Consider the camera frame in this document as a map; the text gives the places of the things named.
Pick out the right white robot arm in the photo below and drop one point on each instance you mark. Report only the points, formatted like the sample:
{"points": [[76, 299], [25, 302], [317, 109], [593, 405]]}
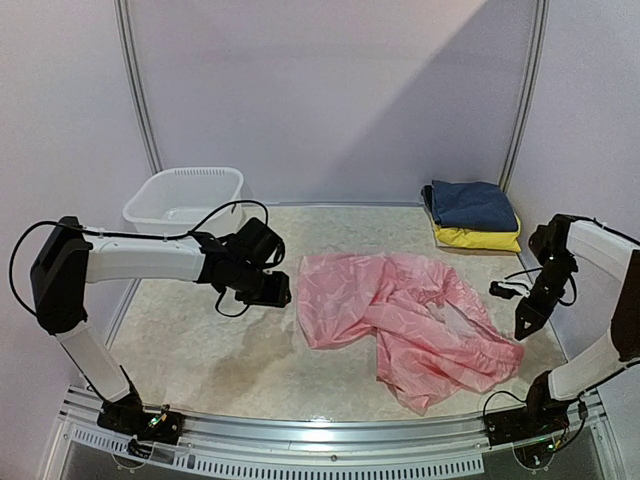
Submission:
{"points": [[605, 325]]}

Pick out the white plastic laundry basket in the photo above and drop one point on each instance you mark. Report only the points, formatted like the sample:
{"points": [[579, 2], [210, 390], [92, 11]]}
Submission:
{"points": [[176, 200]]}

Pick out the navy blue tank top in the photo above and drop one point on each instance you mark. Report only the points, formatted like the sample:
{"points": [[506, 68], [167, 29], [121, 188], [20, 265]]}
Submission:
{"points": [[478, 206]]}

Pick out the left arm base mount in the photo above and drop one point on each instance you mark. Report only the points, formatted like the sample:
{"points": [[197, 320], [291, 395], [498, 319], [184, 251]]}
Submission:
{"points": [[128, 416]]}

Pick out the right aluminium frame post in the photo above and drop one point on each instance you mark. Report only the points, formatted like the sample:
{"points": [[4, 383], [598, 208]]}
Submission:
{"points": [[527, 90]]}

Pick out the pink garment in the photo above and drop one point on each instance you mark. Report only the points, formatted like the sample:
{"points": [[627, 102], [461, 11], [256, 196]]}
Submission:
{"points": [[434, 336]]}

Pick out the aluminium front rail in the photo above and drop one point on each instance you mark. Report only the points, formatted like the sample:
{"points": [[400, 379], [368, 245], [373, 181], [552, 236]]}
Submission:
{"points": [[222, 447]]}

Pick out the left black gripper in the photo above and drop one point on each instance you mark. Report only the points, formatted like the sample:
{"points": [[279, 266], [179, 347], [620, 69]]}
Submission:
{"points": [[277, 296]]}

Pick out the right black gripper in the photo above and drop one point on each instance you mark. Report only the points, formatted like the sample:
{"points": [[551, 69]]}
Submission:
{"points": [[535, 310]]}

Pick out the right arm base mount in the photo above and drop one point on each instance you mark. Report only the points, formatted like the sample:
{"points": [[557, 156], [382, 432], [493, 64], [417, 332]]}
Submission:
{"points": [[530, 425]]}

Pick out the folded yellow shirt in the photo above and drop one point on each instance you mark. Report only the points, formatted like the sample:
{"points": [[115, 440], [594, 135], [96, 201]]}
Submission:
{"points": [[478, 240]]}

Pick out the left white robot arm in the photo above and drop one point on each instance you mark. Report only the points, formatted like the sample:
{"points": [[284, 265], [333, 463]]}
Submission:
{"points": [[74, 257]]}

